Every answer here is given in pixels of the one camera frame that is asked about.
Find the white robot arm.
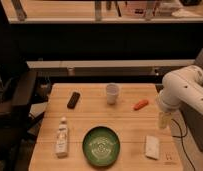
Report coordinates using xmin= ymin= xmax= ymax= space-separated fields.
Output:
xmin=156 ymin=65 xmax=203 ymax=129

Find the white sponge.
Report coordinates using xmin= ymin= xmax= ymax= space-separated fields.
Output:
xmin=145 ymin=136 xmax=160 ymax=160

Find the white plastic cup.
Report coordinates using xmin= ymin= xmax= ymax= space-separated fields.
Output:
xmin=106 ymin=83 xmax=120 ymax=105

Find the green ceramic bowl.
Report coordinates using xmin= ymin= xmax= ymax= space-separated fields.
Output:
xmin=82 ymin=126 xmax=120 ymax=167

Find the black remote control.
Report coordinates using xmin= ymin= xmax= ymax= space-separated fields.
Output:
xmin=67 ymin=92 xmax=80 ymax=109

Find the white plastic bottle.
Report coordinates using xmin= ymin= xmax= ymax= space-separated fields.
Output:
xmin=55 ymin=117 xmax=68 ymax=158

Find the dark chair left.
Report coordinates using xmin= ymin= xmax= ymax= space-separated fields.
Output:
xmin=0 ymin=71 xmax=37 ymax=171

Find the black cable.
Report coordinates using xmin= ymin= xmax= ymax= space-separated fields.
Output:
xmin=171 ymin=118 xmax=197 ymax=171

